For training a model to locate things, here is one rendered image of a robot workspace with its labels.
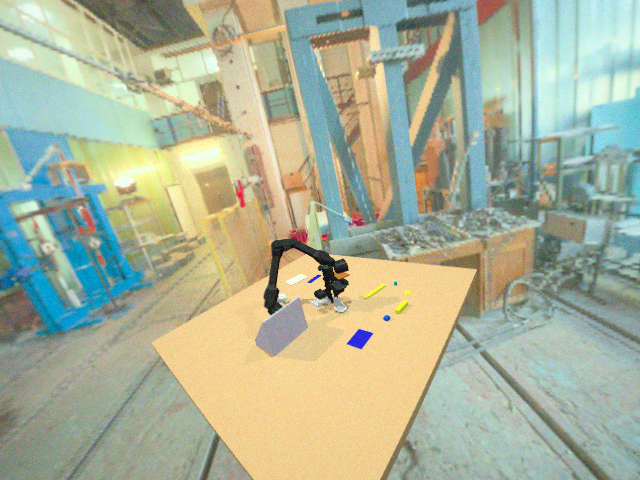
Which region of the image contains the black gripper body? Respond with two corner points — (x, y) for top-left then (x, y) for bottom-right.
(314, 275), (349, 300)

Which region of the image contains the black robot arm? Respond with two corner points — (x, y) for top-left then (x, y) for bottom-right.
(263, 238), (349, 315)

